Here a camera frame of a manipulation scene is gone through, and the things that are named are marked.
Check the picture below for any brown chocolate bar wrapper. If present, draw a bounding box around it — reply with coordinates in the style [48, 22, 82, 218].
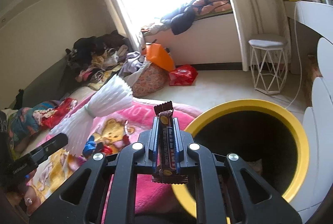
[152, 101, 188, 184]

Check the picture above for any blue glove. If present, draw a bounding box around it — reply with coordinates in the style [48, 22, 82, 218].
[82, 135, 104, 159]

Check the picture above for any red white snack wrapper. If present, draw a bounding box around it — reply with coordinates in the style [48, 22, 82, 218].
[101, 119, 130, 155]

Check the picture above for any yellow rimmed black trash bin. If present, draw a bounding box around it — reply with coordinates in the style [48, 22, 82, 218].
[173, 99, 309, 223]

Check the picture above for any person's left hand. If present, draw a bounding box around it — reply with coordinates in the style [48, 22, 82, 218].
[5, 169, 41, 216]

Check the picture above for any pink cartoon fleece blanket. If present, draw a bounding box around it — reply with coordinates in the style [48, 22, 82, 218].
[37, 99, 193, 223]

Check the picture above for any colourful floral pillow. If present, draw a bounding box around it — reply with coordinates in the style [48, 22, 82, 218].
[4, 100, 60, 153]

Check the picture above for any red patterned cloth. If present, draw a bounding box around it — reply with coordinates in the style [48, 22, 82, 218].
[40, 98, 77, 129]

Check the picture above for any floral fabric basket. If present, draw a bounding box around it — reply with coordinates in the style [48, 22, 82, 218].
[132, 64, 168, 98]

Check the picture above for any red plastic bag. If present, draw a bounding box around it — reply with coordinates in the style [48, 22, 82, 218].
[169, 64, 198, 86]

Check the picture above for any lavender garment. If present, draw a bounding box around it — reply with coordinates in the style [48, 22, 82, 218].
[119, 51, 145, 77]

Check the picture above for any orange shopping bag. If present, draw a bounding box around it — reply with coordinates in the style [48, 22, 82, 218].
[141, 43, 175, 72]

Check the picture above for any pile of clothes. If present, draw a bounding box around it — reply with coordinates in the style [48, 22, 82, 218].
[66, 31, 132, 84]

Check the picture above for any white chair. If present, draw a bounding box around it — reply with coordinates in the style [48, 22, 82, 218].
[291, 38, 332, 223]

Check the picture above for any dark navy jacket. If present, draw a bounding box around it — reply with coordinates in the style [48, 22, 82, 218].
[160, 6, 196, 35]

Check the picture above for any orange patterned blanket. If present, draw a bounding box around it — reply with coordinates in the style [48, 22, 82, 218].
[191, 0, 232, 16]

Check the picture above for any white desk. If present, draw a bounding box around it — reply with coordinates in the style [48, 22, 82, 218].
[284, 1, 332, 74]

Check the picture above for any white power cable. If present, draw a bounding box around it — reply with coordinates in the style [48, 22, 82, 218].
[270, 0, 304, 110]

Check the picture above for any white wire frame stool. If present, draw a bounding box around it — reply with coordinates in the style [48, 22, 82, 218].
[248, 34, 288, 95]

